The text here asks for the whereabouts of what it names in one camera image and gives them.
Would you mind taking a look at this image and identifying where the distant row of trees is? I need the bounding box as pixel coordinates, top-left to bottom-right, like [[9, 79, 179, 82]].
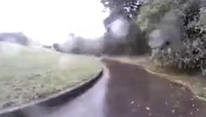
[[51, 31, 105, 59]]

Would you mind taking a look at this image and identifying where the wet dark asphalt path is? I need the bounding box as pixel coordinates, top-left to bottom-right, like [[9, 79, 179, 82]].
[[0, 53, 206, 117]]

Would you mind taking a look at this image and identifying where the grey stone kerb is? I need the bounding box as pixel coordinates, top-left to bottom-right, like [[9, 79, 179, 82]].
[[0, 67, 107, 117]]

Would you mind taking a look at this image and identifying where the grass slope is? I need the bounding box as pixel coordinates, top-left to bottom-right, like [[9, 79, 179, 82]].
[[0, 35, 106, 112]]

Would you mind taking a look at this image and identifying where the wood of trees and bushes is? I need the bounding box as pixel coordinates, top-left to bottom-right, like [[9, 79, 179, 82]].
[[99, 0, 206, 82]]

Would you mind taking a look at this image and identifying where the grass and dirt verge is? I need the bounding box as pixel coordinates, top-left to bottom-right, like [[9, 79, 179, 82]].
[[105, 51, 206, 107]]

